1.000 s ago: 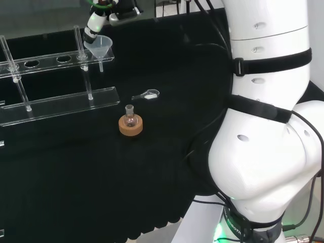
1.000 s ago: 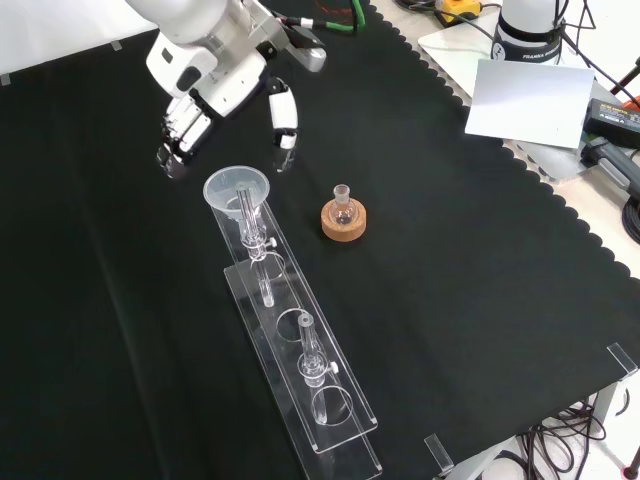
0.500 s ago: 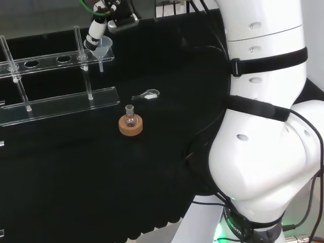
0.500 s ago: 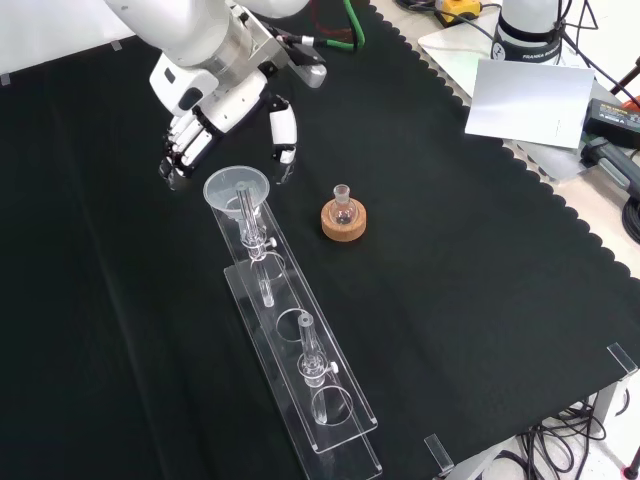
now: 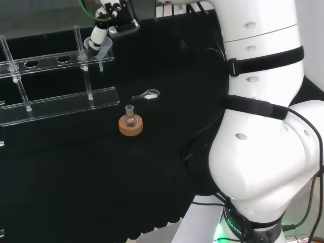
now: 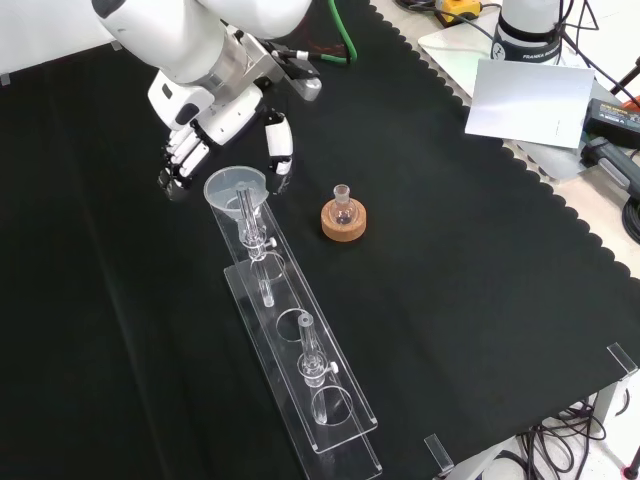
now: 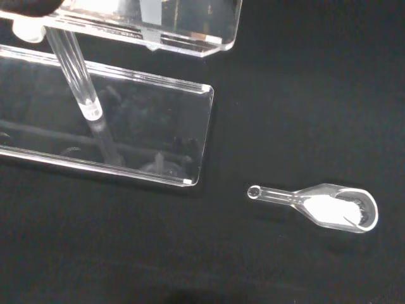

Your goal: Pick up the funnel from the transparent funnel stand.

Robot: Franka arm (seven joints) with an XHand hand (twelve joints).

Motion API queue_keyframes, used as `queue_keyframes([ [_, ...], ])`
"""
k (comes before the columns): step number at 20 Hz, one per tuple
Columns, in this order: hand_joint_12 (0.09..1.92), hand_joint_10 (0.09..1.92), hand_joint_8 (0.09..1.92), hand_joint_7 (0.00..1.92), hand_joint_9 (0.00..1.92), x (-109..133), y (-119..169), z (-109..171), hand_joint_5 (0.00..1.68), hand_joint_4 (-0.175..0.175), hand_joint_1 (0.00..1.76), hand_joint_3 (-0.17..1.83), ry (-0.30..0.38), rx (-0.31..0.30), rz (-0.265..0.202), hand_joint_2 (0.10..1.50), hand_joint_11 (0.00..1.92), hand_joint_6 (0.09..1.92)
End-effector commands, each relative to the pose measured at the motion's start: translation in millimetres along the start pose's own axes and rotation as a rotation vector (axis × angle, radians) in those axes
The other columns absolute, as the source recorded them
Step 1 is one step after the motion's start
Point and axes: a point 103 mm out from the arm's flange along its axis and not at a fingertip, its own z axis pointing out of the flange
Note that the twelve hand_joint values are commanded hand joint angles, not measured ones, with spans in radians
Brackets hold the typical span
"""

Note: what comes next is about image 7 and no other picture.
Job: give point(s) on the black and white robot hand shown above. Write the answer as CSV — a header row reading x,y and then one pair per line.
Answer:
x,y
28,8

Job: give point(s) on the clear acrylic funnel stand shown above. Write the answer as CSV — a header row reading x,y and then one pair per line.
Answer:
x,y
142,126

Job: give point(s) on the glass weighing funnel with powder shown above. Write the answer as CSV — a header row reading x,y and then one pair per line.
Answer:
x,y
329,210

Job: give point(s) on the black bench cloth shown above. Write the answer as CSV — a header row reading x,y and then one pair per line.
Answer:
x,y
284,126

